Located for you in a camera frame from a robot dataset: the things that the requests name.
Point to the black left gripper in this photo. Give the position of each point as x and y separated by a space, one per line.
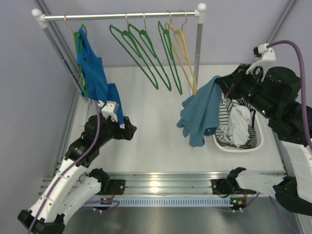
128 130

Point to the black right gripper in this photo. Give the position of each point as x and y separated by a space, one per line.
229 83

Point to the teal blue tank top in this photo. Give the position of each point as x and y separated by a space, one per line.
199 117

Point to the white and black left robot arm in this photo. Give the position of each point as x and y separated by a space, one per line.
54 208

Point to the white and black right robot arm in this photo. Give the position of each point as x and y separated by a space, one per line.
273 94

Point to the bright blue tank top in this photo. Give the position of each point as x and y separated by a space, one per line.
98 87

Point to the yellow hanger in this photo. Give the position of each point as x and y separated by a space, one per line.
182 45

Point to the green hanger with blue top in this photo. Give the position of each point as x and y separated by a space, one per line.
78 39

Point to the black and white striped garment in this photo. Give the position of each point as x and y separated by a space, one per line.
224 126

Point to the white plastic laundry basket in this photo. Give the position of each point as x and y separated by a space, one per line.
253 143

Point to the silver and white clothes rack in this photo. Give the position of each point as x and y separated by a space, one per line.
199 13

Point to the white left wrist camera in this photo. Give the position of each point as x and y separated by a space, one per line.
109 110

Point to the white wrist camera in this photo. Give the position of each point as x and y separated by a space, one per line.
264 57
109 110

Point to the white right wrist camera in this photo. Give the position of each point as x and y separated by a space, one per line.
264 57

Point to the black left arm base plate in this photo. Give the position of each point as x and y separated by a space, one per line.
116 187

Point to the aluminium mounting rail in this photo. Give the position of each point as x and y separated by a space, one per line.
167 190

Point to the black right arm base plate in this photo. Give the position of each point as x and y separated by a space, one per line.
222 187

